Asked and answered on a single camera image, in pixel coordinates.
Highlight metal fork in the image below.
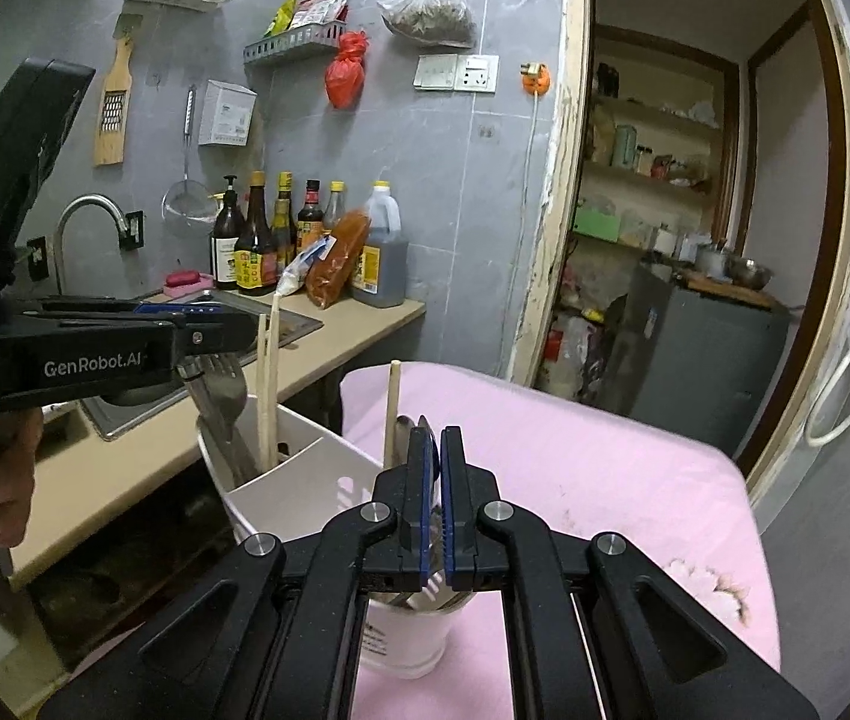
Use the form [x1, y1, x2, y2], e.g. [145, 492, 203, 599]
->
[176, 356, 259, 485]

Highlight crumpled white plastic bag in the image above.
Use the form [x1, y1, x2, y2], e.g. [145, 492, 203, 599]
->
[541, 307, 606, 398]

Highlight yellow label sauce bottle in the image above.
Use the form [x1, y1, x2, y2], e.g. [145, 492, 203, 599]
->
[234, 171, 278, 296]

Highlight grey washing machine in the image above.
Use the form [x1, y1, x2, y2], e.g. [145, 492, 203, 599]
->
[597, 262, 794, 458]

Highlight yellow seasoning packet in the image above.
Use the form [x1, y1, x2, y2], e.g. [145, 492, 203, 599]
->
[264, 0, 302, 38]

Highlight steel faucet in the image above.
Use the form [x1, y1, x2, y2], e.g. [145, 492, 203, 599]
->
[56, 193, 130, 302]

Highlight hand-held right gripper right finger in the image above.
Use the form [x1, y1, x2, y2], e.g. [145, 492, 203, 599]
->
[440, 426, 820, 720]

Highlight plastic oil jug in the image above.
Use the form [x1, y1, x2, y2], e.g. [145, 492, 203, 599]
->
[350, 180, 407, 308]

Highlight red seasoning packets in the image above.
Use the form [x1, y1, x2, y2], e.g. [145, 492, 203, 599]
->
[291, 0, 351, 31]

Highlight white wall box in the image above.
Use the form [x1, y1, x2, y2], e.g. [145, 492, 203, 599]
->
[197, 80, 257, 147]

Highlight metal spoon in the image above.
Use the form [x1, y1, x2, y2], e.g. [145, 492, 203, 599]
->
[393, 414, 442, 470]

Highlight white enamel pot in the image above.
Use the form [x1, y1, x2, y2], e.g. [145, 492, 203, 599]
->
[654, 229, 696, 263]

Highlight metal mesh strainer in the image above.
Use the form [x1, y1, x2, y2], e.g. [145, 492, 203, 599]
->
[162, 86, 220, 224]

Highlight worn white door frame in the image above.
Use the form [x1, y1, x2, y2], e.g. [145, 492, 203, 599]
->
[507, 0, 850, 533]

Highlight small lidded steel pot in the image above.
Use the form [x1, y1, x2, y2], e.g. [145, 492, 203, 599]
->
[695, 240, 730, 278]

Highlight brown pump bottle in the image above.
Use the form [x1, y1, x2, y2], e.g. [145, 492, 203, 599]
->
[209, 175, 246, 291]

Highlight white plastic utensil holder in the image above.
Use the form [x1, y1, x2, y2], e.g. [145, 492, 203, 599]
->
[196, 390, 486, 680]

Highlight steel sink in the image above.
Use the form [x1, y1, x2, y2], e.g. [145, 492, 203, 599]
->
[80, 289, 325, 442]

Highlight white power cable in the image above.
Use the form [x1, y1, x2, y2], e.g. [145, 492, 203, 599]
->
[511, 90, 546, 362]

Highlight dark bottle red cap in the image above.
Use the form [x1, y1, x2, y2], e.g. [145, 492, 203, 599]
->
[296, 180, 325, 256]

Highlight white wall socket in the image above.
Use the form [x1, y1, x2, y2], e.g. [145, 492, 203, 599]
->
[455, 54, 499, 93]

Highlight white hose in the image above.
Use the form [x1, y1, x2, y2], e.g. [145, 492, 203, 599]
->
[804, 352, 850, 447]

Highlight dark bottle yellow cap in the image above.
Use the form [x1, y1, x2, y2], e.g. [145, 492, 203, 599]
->
[271, 172, 298, 275]

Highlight white blue packet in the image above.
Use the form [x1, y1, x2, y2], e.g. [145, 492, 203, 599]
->
[275, 235, 336, 297]

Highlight wooden chopstick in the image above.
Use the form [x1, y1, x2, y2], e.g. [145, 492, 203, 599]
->
[386, 360, 402, 467]
[267, 294, 282, 470]
[258, 313, 270, 470]

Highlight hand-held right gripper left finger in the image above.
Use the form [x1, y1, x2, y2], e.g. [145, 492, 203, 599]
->
[38, 426, 442, 720]

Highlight wooden cutting board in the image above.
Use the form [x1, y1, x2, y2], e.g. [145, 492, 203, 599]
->
[684, 274, 782, 308]

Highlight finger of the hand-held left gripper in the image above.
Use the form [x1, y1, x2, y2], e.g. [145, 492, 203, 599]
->
[42, 309, 261, 376]
[23, 298, 225, 320]

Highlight grey wall basket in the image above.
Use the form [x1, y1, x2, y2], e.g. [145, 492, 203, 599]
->
[243, 21, 346, 66]

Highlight brown snack packet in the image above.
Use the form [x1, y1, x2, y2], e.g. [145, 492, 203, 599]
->
[305, 211, 371, 310]

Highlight beige kitchen counter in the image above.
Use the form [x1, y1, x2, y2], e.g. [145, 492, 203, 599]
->
[8, 296, 426, 590]

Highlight pink floral tablecloth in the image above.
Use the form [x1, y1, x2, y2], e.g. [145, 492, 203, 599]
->
[65, 361, 782, 720]

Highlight steel bowl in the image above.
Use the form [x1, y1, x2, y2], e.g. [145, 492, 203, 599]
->
[725, 257, 773, 291]

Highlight wooden grater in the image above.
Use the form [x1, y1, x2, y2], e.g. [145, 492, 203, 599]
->
[92, 15, 142, 167]

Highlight wooden shelf unit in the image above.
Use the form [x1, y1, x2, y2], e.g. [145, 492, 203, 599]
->
[575, 22, 741, 256]

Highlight clear bottle yellow cap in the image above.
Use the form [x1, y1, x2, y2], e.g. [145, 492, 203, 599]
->
[322, 180, 347, 237]

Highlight green box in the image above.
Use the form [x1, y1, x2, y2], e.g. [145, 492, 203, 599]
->
[573, 206, 621, 243]

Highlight white wall switch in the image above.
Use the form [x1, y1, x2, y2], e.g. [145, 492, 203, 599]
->
[414, 52, 460, 91]

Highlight red plastic bag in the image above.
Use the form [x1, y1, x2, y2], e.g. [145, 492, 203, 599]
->
[324, 31, 370, 110]

